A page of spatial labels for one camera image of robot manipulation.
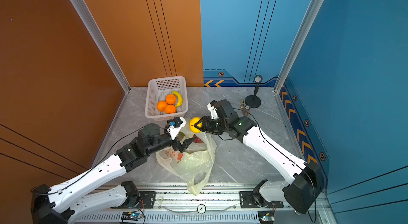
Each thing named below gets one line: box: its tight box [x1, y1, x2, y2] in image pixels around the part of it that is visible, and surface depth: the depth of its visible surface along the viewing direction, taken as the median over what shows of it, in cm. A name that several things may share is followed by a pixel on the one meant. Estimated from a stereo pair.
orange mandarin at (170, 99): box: [165, 93, 177, 105], surface depth 110 cm
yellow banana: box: [172, 90, 184, 107], surface depth 111 cm
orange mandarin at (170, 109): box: [165, 104, 176, 115], surface depth 102 cm
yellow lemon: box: [189, 116, 203, 134], surface depth 72 cm
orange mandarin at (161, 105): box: [156, 100, 168, 112], surface depth 105 cm
